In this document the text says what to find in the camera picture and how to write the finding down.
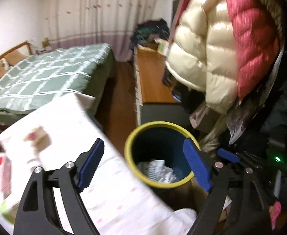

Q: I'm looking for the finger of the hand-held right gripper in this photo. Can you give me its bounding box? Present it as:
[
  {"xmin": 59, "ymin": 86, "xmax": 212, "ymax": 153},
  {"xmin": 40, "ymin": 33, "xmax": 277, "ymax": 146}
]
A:
[{"xmin": 216, "ymin": 148, "xmax": 240, "ymax": 163}]

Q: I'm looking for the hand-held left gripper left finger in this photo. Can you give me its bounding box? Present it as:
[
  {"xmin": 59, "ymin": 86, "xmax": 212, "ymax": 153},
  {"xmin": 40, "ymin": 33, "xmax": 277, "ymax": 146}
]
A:
[{"xmin": 13, "ymin": 138, "xmax": 105, "ymax": 235}]

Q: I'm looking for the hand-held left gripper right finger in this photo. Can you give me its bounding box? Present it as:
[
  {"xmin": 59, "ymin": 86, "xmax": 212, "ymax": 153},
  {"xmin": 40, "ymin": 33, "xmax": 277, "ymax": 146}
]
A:
[{"xmin": 183, "ymin": 138, "xmax": 272, "ymax": 235}]

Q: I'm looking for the white tissue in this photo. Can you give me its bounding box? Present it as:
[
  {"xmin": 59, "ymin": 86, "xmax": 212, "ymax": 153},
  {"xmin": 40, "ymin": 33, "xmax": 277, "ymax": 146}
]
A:
[{"xmin": 139, "ymin": 160, "xmax": 181, "ymax": 184}]

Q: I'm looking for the yellow-rimmed dark waste bin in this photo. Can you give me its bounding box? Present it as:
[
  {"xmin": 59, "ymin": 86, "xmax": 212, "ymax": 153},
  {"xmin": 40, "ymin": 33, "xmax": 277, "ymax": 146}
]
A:
[{"xmin": 124, "ymin": 121, "xmax": 201, "ymax": 196}]

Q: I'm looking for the small white bottle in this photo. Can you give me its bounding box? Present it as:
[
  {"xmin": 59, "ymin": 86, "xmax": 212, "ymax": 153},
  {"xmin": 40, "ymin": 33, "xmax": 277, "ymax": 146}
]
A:
[{"xmin": 28, "ymin": 149, "xmax": 44, "ymax": 174}]

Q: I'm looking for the small pink-brown box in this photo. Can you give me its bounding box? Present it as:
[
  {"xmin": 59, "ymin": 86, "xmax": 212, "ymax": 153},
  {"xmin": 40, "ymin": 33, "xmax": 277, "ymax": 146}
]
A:
[{"xmin": 23, "ymin": 127, "xmax": 52, "ymax": 152}]

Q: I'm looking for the pink strawberry milk carton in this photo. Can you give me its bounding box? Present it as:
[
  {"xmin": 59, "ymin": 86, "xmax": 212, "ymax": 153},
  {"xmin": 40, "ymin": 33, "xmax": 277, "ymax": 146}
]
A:
[{"xmin": 0, "ymin": 153, "xmax": 13, "ymax": 199}]

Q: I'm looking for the green wet wipe pack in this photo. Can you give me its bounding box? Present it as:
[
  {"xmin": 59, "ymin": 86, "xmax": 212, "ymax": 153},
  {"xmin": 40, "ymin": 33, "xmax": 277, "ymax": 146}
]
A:
[{"xmin": 0, "ymin": 196, "xmax": 20, "ymax": 224}]

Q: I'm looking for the patterned light garment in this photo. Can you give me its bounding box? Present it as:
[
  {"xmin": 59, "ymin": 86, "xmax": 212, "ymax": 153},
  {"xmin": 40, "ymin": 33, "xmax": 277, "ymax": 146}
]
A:
[{"xmin": 227, "ymin": 95, "xmax": 273, "ymax": 145}]

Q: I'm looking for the white dotted table cloth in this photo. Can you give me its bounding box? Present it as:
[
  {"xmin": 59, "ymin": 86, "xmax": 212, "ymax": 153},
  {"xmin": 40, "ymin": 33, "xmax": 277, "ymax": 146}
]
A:
[{"xmin": 0, "ymin": 94, "xmax": 198, "ymax": 235}]

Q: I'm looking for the beige hanging garment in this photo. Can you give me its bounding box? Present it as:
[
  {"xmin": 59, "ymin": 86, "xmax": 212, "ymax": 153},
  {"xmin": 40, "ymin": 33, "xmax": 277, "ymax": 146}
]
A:
[{"xmin": 190, "ymin": 100, "xmax": 223, "ymax": 152}]

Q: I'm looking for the wooden bed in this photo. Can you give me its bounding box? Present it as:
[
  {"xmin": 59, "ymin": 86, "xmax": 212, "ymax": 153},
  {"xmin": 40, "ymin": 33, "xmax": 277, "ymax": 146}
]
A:
[{"xmin": 0, "ymin": 42, "xmax": 116, "ymax": 128}]

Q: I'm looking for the low wooden cabinet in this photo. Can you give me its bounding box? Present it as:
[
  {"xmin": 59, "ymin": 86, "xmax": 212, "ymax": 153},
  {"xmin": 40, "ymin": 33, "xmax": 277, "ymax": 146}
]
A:
[{"xmin": 133, "ymin": 45, "xmax": 190, "ymax": 128}]

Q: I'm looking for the green checked duvet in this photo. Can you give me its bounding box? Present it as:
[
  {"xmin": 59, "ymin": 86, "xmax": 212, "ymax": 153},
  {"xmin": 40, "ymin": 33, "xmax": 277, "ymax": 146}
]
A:
[{"xmin": 0, "ymin": 43, "xmax": 112, "ymax": 114}]

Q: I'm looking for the cream puffer jacket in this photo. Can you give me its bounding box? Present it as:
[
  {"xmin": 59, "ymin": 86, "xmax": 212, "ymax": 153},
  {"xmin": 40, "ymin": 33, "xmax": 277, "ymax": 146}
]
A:
[{"xmin": 164, "ymin": 0, "xmax": 240, "ymax": 114}]

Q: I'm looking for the red dotted puffer jacket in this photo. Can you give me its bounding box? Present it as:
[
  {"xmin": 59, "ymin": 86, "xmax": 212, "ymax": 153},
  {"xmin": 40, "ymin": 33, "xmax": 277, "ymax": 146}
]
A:
[{"xmin": 225, "ymin": 0, "xmax": 281, "ymax": 102}]

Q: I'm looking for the small green box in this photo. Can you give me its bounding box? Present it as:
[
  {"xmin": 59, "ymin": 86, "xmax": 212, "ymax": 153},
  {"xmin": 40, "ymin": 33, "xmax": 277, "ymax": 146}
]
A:
[{"xmin": 157, "ymin": 39, "xmax": 170, "ymax": 54}]

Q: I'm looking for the pile of mixed clothes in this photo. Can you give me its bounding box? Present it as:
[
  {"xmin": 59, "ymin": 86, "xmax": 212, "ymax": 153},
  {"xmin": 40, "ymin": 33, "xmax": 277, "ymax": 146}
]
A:
[{"xmin": 130, "ymin": 18, "xmax": 171, "ymax": 48}]

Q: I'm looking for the white and mauve curtain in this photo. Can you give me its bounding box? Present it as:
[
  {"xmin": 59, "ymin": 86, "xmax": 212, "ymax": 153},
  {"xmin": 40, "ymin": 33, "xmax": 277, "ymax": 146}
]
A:
[{"xmin": 43, "ymin": 0, "xmax": 173, "ymax": 61}]

